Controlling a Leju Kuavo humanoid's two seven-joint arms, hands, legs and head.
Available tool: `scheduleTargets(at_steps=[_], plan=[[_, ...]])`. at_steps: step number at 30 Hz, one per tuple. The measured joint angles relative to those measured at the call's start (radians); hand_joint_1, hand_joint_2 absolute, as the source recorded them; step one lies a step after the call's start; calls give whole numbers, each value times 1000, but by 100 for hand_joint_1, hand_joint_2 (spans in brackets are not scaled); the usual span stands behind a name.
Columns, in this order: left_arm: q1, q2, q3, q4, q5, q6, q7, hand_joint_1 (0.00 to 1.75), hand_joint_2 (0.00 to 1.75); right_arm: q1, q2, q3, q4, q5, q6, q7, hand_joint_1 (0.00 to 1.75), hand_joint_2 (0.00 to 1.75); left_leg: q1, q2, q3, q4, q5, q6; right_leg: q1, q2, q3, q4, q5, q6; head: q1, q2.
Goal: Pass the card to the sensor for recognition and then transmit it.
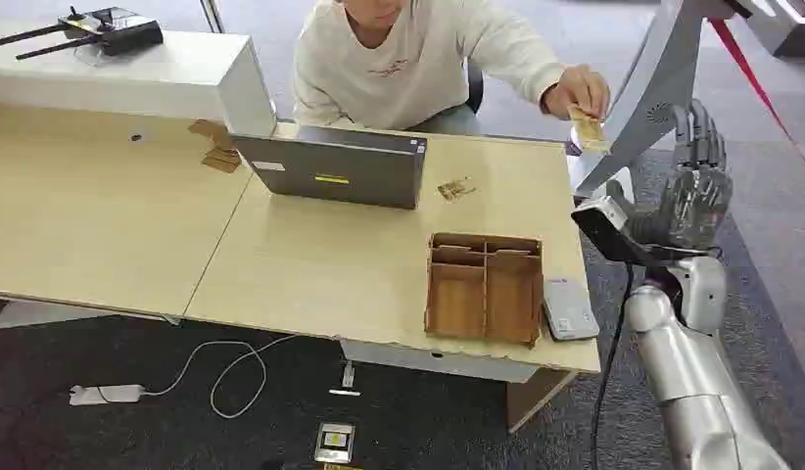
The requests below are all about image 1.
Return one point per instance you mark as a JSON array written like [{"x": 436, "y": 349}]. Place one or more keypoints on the person's hand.
[{"x": 574, "y": 87}]

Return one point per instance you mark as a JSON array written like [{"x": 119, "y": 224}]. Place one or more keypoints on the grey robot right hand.
[{"x": 691, "y": 204}]

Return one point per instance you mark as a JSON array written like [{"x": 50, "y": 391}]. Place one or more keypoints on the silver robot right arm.
[{"x": 691, "y": 370}]

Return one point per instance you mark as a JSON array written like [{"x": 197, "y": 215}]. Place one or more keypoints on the grey curved stand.
[{"x": 655, "y": 84}]

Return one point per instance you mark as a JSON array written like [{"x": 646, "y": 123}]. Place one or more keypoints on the grey flat phone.
[{"x": 569, "y": 310}]

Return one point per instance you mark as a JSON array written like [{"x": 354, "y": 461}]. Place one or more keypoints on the person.
[{"x": 409, "y": 65}]

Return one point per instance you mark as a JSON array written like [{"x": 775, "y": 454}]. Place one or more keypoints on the grey machine base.
[{"x": 782, "y": 26}]

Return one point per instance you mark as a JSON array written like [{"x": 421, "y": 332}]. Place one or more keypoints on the wooden card box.
[{"x": 485, "y": 288}]

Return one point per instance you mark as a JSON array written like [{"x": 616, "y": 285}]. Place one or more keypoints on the wooden desk leg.
[{"x": 535, "y": 396}]

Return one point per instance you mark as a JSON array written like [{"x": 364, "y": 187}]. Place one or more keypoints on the grey laptop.
[{"x": 334, "y": 167}]

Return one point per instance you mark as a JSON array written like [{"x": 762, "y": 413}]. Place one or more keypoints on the brown cardboard pieces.
[{"x": 215, "y": 148}]

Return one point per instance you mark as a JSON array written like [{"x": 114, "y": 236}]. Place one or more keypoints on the grey metal pole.
[{"x": 212, "y": 15}]

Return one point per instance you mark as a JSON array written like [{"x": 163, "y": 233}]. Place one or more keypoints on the small silver floor device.
[{"x": 334, "y": 443}]

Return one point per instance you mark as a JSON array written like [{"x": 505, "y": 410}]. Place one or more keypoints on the white cabinet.
[{"x": 136, "y": 81}]

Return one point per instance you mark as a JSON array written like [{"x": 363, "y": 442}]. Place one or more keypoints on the black remote controller with antennas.
[{"x": 91, "y": 31}]

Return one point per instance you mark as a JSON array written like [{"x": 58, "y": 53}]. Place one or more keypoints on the white power strip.
[{"x": 107, "y": 394}]

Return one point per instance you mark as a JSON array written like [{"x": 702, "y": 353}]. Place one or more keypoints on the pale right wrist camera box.
[{"x": 607, "y": 227}]

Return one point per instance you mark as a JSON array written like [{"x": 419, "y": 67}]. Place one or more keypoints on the white floor bracket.
[{"x": 346, "y": 383}]

